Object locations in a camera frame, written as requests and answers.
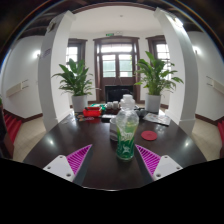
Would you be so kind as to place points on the black chair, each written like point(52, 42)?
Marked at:
point(116, 93)

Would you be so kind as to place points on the clear green-labelled drink bottle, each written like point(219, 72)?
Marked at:
point(126, 133)

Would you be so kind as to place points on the white cup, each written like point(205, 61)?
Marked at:
point(113, 130)

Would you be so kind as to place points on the printed magazine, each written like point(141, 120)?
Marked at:
point(156, 119)

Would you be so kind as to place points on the white wall-mounted unit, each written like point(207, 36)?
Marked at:
point(216, 85)
point(16, 88)

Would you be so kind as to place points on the brown-framed window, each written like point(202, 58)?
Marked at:
point(162, 51)
point(71, 53)

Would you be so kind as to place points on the green plant in white pot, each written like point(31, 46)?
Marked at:
point(80, 103)
point(152, 102)

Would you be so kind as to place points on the brown tea tray with cups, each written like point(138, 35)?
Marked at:
point(112, 106)

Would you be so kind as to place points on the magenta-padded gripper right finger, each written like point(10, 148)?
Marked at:
point(149, 160)

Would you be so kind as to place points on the white square pillar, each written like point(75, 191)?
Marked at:
point(181, 100)
point(53, 83)

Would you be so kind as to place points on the red box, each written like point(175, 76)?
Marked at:
point(91, 112)

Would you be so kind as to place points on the green exit sign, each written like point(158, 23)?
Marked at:
point(110, 34)

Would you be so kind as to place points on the glowing wall lamp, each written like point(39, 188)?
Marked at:
point(195, 50)
point(37, 53)

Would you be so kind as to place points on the flat round red coaster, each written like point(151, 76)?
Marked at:
point(149, 135)

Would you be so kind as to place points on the brown wooden glazed door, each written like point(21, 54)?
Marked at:
point(115, 81)

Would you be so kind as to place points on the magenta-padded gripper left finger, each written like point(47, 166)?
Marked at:
point(76, 160)

